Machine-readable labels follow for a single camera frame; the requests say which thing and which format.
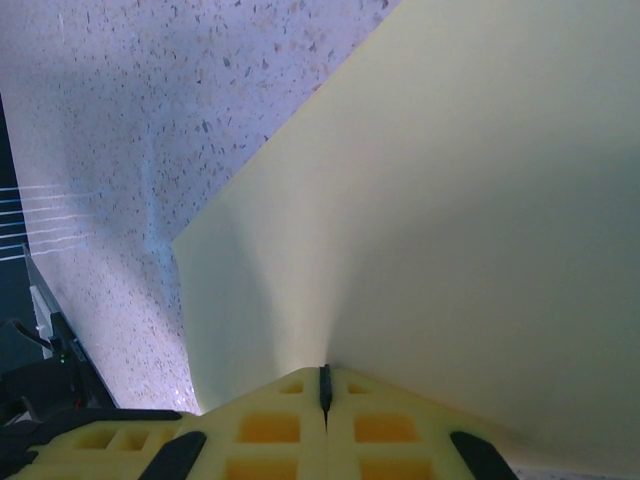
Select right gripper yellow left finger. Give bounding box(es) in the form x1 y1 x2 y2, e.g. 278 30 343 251
142 366 327 480

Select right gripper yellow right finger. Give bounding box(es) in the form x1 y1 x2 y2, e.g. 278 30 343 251
322 364 517 480

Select yellow square paper sheet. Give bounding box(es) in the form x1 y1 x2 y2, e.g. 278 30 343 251
171 0 640 474

